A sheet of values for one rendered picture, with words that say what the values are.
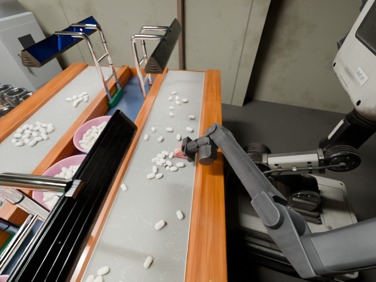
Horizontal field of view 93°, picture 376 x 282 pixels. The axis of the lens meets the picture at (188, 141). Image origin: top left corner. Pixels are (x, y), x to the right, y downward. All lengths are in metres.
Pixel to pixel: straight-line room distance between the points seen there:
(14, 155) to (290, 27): 2.43
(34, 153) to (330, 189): 1.56
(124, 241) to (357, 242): 0.59
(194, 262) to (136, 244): 0.19
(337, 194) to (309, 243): 0.95
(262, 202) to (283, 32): 2.13
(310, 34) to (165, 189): 2.15
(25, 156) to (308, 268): 1.11
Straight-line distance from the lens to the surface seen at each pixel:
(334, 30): 2.49
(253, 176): 0.49
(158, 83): 1.33
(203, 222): 0.67
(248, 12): 2.12
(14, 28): 3.21
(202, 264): 0.64
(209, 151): 0.66
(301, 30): 2.42
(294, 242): 0.40
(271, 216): 0.41
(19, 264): 0.36
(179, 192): 0.74
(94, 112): 1.20
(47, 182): 0.40
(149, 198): 0.74
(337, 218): 1.24
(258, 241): 1.13
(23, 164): 1.10
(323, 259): 0.39
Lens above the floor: 1.40
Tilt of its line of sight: 46 degrees down
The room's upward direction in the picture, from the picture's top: straight up
